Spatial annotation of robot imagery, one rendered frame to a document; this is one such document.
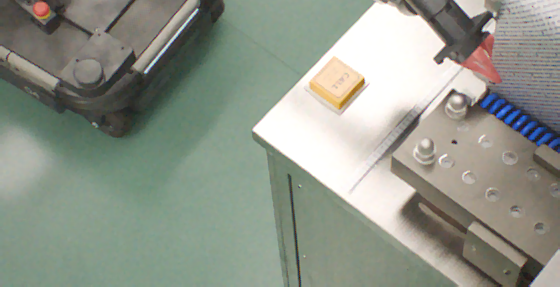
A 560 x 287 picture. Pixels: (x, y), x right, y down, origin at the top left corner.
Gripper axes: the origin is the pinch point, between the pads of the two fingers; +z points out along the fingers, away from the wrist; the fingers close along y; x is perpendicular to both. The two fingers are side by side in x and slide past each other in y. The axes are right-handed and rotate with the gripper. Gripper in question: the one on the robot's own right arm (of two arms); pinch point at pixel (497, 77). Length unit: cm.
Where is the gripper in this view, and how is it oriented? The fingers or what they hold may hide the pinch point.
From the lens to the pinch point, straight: 198.2
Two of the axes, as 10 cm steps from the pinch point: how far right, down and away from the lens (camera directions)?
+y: -6.4, 6.7, -3.6
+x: 3.7, -1.3, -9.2
